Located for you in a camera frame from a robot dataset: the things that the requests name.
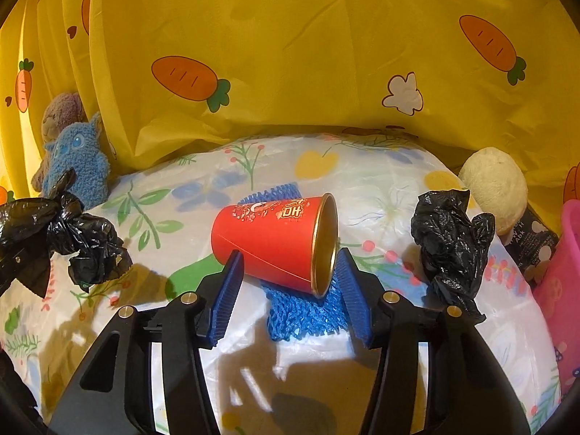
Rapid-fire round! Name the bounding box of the blue foam net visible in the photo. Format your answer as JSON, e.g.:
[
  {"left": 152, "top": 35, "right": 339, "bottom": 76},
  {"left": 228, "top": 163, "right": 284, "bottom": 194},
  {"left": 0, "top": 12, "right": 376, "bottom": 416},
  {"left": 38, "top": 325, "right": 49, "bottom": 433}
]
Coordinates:
[{"left": 238, "top": 182, "right": 349, "bottom": 343}]

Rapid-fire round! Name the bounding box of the black plastic bag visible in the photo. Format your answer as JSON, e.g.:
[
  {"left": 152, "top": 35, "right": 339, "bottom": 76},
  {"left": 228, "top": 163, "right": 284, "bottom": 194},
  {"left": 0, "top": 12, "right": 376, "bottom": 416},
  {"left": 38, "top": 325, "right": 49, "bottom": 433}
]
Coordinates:
[
  {"left": 0, "top": 167, "right": 133, "bottom": 300},
  {"left": 410, "top": 189, "right": 496, "bottom": 324}
]

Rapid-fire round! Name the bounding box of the pink plastic basket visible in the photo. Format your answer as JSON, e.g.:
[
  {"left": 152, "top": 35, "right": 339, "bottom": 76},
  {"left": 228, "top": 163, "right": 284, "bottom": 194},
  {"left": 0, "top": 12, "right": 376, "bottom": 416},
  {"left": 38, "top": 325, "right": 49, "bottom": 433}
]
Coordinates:
[{"left": 531, "top": 199, "right": 580, "bottom": 399}]

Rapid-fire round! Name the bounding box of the floral plastic table cover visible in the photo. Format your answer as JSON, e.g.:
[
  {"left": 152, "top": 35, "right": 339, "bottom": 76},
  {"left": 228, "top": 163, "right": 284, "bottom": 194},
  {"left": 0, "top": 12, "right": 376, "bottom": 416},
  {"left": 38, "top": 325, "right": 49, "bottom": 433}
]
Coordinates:
[{"left": 0, "top": 132, "right": 563, "bottom": 435}]

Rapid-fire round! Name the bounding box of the purple teddy bear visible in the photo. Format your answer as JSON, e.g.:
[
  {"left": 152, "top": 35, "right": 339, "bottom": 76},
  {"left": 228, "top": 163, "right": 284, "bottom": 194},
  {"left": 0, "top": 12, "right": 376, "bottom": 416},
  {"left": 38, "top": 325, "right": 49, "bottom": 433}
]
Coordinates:
[{"left": 31, "top": 92, "right": 84, "bottom": 193}]

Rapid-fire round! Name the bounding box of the dark flower print box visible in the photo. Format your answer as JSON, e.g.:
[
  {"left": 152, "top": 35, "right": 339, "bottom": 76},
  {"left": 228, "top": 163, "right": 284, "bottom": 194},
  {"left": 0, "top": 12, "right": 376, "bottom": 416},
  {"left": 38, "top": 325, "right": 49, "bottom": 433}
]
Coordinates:
[{"left": 501, "top": 206, "right": 560, "bottom": 288}]

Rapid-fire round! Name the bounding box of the red paper cup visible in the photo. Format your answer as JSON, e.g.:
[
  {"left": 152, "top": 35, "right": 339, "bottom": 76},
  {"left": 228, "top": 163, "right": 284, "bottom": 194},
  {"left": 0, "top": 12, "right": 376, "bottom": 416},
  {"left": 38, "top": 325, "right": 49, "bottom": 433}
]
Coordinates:
[{"left": 211, "top": 192, "right": 339, "bottom": 299}]

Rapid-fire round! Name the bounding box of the yellow carrot print curtain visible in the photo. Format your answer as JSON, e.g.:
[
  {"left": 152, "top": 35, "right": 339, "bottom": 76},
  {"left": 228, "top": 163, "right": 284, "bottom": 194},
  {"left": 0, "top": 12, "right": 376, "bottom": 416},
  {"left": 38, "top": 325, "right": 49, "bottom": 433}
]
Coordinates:
[{"left": 0, "top": 0, "right": 580, "bottom": 245}]

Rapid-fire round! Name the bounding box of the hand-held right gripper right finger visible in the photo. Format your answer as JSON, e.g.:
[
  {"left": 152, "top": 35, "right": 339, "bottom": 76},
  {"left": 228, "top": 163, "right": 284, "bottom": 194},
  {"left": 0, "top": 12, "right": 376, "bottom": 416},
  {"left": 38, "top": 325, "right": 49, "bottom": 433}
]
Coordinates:
[{"left": 334, "top": 247, "right": 531, "bottom": 435}]

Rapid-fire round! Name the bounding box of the cream plush ball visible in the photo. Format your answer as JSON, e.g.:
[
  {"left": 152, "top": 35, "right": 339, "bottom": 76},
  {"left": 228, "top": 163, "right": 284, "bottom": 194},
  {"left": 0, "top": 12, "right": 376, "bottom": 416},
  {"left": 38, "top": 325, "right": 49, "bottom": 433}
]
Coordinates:
[{"left": 459, "top": 147, "right": 529, "bottom": 232}]

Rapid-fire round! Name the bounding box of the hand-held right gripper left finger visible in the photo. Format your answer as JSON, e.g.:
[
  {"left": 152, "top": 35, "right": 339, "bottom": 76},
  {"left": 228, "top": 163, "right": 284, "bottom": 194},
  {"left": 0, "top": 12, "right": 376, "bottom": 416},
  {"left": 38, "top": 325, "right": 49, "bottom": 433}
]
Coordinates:
[{"left": 47, "top": 249, "right": 245, "bottom": 435}]

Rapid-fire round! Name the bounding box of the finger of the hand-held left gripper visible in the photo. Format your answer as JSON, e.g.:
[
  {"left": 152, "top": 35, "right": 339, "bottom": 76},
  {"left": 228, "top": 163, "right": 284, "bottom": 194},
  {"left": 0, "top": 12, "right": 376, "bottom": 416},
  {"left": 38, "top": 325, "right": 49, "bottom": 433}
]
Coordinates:
[{"left": 0, "top": 247, "right": 51, "bottom": 299}]

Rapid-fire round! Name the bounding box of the blue plush monster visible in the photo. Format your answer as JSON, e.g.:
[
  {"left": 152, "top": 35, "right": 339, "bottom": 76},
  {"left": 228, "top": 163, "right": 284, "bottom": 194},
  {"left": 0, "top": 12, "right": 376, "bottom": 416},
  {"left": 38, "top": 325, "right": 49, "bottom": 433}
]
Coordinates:
[{"left": 42, "top": 112, "right": 112, "bottom": 211}]

